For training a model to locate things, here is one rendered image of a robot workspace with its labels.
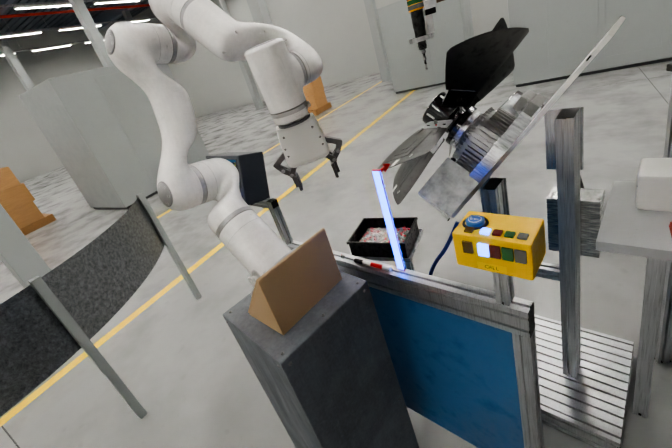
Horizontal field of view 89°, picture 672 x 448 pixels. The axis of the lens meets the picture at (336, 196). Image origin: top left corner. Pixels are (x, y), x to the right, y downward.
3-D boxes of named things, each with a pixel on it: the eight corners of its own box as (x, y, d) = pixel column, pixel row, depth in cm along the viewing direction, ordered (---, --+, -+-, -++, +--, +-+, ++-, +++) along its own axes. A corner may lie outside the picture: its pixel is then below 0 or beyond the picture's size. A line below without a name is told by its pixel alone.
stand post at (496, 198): (520, 353, 160) (503, 178, 124) (514, 368, 154) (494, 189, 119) (510, 349, 163) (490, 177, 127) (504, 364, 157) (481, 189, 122)
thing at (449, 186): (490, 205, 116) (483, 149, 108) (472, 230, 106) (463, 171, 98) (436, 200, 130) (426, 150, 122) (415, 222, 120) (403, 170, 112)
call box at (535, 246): (546, 258, 75) (544, 217, 71) (534, 287, 69) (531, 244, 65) (473, 245, 86) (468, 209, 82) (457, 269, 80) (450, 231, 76)
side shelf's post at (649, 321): (647, 409, 127) (670, 217, 94) (647, 418, 124) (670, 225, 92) (633, 403, 129) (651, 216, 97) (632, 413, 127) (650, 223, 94)
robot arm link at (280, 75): (293, 97, 80) (263, 115, 75) (270, 39, 73) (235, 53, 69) (316, 95, 73) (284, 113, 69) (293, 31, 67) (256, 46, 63)
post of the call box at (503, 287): (513, 298, 81) (509, 256, 77) (509, 306, 80) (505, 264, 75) (500, 294, 84) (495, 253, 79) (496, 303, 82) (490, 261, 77)
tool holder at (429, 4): (438, 34, 103) (433, -2, 99) (442, 34, 97) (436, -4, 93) (408, 43, 105) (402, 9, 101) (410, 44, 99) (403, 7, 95)
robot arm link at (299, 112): (307, 95, 77) (312, 107, 79) (271, 108, 78) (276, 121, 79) (309, 102, 70) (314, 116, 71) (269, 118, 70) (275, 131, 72)
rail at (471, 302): (535, 326, 82) (533, 301, 79) (530, 338, 80) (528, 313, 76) (294, 254, 144) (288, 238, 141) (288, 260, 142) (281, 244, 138)
